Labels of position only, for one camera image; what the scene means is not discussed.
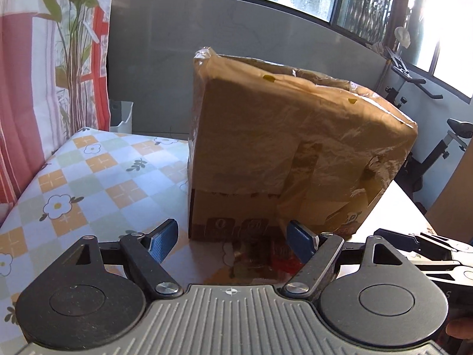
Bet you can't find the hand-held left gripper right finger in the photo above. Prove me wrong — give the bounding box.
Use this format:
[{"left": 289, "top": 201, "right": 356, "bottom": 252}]
[{"left": 282, "top": 220, "right": 406, "bottom": 300}]

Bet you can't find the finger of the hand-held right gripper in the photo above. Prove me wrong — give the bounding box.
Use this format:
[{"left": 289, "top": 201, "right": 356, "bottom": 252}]
[{"left": 373, "top": 228, "right": 473, "bottom": 271}]

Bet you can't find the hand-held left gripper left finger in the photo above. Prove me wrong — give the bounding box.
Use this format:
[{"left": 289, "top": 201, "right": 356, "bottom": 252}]
[{"left": 72, "top": 218, "right": 184, "bottom": 299}]

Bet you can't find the gold snack packet red print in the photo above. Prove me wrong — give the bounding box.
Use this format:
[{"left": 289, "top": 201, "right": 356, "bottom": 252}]
[{"left": 222, "top": 237, "right": 308, "bottom": 282}]

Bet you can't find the cardboard box with plastic liner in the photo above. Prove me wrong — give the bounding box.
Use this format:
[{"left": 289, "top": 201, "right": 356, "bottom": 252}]
[{"left": 187, "top": 46, "right": 419, "bottom": 245}]

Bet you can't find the person's right hand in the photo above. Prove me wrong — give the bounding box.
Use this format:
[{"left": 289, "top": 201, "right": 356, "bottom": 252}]
[{"left": 445, "top": 317, "right": 473, "bottom": 341}]

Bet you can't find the brown wooden board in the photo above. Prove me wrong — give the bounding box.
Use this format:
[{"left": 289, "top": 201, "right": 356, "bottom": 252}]
[{"left": 425, "top": 151, "right": 473, "bottom": 230}]

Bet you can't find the black exercise bike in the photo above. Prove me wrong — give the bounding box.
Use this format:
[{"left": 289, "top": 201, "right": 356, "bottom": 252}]
[{"left": 380, "top": 46, "right": 473, "bottom": 215}]

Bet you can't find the white plastic bin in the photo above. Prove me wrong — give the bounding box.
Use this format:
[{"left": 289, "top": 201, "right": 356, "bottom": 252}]
[{"left": 109, "top": 100, "right": 134, "bottom": 134}]

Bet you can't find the crumpled cloth on sill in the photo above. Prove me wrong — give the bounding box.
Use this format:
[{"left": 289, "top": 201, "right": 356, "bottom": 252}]
[{"left": 366, "top": 41, "right": 387, "bottom": 57}]

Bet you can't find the white round hanging object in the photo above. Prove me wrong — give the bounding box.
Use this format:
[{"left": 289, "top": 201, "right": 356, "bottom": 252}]
[{"left": 394, "top": 27, "right": 412, "bottom": 48}]

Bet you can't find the printed backdrop curtain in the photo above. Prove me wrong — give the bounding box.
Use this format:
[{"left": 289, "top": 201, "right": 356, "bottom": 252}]
[{"left": 0, "top": 0, "right": 112, "bottom": 226}]

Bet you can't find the metal mesh window screen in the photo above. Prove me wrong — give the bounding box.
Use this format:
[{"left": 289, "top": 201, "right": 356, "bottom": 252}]
[{"left": 337, "top": 0, "right": 399, "bottom": 44}]

